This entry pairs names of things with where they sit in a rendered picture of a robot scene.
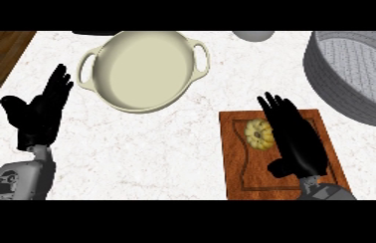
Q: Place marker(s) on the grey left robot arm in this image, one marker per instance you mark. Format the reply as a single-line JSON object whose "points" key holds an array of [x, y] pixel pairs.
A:
{"points": [[27, 177]]}

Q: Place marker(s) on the black flat object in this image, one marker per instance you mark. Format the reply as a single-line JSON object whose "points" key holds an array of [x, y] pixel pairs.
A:
{"points": [[94, 32]]}

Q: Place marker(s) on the brown wooden surface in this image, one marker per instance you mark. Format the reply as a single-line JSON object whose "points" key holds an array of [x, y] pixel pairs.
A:
{"points": [[12, 51]]}

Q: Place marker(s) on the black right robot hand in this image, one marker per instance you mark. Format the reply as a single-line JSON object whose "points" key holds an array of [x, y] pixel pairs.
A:
{"points": [[298, 140]]}

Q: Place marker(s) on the yellow pattypan squash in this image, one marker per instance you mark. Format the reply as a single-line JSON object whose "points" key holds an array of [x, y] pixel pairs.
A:
{"points": [[258, 134]]}

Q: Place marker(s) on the grey wicker basket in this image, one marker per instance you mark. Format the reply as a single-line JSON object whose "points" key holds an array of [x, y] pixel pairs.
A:
{"points": [[345, 74]]}

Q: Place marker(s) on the brown wooden cutting board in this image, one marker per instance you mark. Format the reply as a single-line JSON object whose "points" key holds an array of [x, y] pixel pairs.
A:
{"points": [[245, 164]]}

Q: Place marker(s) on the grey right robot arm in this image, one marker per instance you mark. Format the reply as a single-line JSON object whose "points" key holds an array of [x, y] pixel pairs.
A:
{"points": [[323, 189]]}

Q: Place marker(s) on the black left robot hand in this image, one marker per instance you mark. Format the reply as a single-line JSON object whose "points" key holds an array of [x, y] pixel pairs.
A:
{"points": [[41, 114]]}

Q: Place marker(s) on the grey rounded object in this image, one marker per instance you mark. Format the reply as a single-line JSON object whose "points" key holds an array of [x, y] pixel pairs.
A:
{"points": [[252, 35]]}

